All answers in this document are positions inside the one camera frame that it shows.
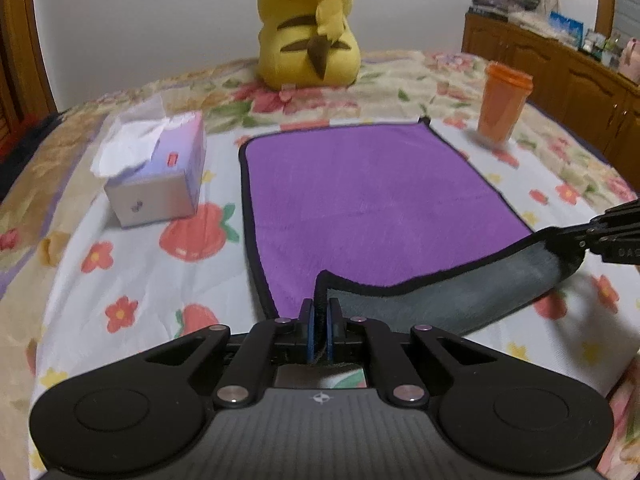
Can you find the yellow Pikachu plush toy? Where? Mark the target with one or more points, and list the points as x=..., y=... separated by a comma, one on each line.
x=306, y=44

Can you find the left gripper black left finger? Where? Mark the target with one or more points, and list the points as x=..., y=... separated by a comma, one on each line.
x=251, y=361

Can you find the purple and grey towel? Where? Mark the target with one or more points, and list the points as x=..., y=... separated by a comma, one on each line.
x=393, y=223

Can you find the wooden sideboard cabinet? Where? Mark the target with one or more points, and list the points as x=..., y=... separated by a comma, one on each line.
x=595, y=104

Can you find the purple tissue box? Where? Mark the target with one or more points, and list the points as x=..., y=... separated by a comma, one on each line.
x=152, y=163

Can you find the white strawberry print sheet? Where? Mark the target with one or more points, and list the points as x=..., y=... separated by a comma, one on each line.
x=138, y=320

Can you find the wooden slatted wardrobe door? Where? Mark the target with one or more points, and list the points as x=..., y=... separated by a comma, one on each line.
x=26, y=97

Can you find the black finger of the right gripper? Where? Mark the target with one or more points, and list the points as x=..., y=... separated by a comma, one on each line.
x=613, y=235

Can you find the blue picture box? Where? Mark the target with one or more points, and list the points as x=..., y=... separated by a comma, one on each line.
x=570, y=31

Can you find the orange lidded cup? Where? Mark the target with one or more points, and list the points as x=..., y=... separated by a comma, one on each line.
x=505, y=94

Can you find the pink bag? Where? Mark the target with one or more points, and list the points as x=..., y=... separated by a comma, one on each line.
x=630, y=61

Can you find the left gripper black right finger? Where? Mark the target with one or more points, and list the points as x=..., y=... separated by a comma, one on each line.
x=373, y=346

